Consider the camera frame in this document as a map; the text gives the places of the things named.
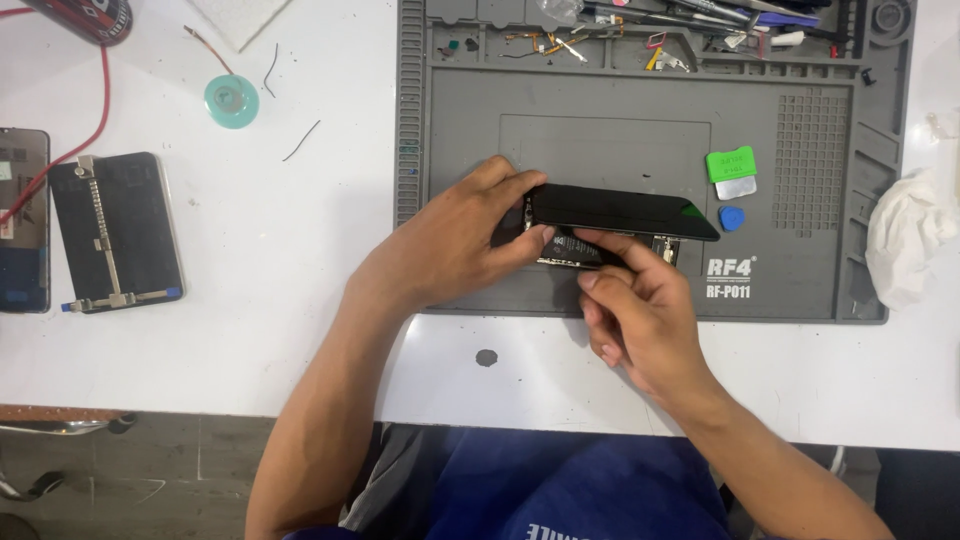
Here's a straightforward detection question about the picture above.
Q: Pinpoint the orange flex cable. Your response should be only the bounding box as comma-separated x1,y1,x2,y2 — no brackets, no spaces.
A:
498,26,625,60

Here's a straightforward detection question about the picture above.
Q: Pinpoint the person's right hand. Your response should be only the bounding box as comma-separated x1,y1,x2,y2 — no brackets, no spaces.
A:
573,228,715,399

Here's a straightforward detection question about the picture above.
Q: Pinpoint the black phone screen panel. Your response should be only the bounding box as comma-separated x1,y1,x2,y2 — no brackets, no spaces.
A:
525,183,721,243

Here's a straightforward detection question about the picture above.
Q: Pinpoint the metal phone holder clamp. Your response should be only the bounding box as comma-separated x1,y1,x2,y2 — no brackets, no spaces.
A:
61,154,183,314

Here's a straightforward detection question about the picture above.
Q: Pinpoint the person's left hand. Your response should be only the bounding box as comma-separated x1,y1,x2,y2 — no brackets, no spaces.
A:
349,155,557,310

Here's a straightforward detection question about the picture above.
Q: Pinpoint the grey silicone repair mat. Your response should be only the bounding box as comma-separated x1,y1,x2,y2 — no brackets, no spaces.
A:
393,0,918,326

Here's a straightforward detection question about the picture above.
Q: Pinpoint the phone body with battery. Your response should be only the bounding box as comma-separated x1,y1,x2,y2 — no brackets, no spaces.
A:
522,211,681,271

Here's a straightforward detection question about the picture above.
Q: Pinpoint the dark phone with cracked back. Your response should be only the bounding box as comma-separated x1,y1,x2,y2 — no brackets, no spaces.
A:
0,127,52,315

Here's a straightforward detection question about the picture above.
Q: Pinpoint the crumpled white tissue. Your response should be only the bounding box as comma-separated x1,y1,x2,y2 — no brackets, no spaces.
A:
865,168,960,312

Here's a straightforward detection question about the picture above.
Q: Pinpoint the teal suction cup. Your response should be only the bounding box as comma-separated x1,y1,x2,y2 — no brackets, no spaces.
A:
203,73,261,130

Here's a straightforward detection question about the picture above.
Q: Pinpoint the heap of repair tools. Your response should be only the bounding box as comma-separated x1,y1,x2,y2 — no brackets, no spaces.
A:
536,0,871,61

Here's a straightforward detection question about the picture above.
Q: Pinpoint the metal chair leg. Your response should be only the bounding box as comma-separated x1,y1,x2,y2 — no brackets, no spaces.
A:
0,412,139,438

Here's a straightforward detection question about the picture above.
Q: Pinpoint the red cable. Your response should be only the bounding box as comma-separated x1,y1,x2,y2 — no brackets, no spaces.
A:
0,6,112,226

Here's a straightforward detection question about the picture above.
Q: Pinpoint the red and black can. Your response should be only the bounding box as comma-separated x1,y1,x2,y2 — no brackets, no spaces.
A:
22,0,134,48

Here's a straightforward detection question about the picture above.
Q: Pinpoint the green handled metal scraper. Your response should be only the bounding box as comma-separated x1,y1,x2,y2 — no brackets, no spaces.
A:
705,145,759,201

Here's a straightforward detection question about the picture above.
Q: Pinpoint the black phone in metal clamp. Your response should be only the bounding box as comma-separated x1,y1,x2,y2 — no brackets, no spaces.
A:
48,151,186,315

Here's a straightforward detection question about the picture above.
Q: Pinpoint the person's blue shirt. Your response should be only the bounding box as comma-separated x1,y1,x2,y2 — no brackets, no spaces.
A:
285,421,789,540

